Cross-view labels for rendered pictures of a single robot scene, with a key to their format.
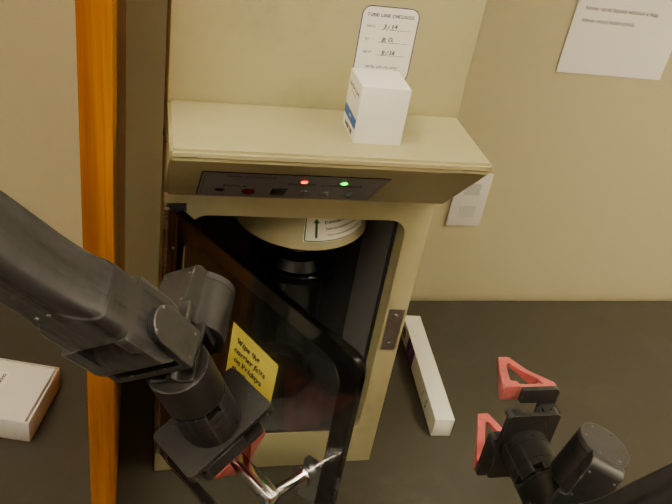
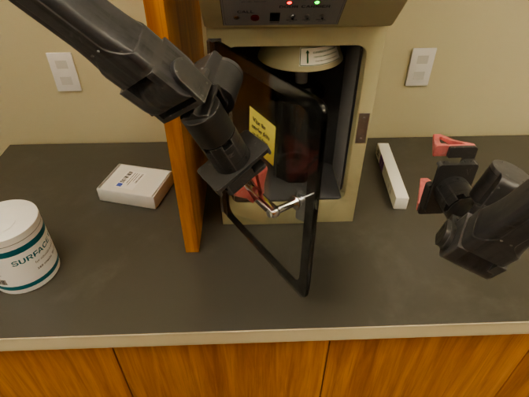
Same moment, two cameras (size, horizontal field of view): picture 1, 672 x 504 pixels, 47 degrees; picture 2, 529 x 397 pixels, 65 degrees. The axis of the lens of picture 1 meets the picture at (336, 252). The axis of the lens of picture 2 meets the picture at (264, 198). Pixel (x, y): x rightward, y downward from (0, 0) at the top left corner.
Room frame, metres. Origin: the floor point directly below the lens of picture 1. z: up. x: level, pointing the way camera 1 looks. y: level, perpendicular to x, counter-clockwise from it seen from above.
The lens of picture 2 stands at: (0.04, -0.09, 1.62)
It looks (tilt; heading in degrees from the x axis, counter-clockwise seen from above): 39 degrees down; 15
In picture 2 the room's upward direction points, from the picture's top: straight up
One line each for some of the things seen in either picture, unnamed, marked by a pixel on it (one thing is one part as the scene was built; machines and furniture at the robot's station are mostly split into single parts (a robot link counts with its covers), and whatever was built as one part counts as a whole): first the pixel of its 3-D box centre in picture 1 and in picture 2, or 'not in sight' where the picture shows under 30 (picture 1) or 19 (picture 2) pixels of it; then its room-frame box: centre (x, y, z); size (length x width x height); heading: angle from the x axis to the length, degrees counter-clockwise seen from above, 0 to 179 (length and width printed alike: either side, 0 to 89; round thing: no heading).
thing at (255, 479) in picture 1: (261, 466); (269, 196); (0.55, 0.04, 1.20); 0.10 x 0.05 x 0.03; 49
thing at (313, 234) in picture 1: (302, 195); (301, 42); (0.88, 0.06, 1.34); 0.18 x 0.18 x 0.05
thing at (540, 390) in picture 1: (514, 392); (444, 155); (0.70, -0.24, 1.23); 0.09 x 0.07 x 0.07; 17
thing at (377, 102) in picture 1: (375, 106); not in sight; (0.73, -0.01, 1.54); 0.05 x 0.05 x 0.06; 17
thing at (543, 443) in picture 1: (529, 459); (455, 196); (0.63, -0.26, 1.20); 0.07 x 0.07 x 0.10; 17
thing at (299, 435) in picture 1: (241, 418); (260, 174); (0.62, 0.07, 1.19); 0.30 x 0.01 x 0.40; 49
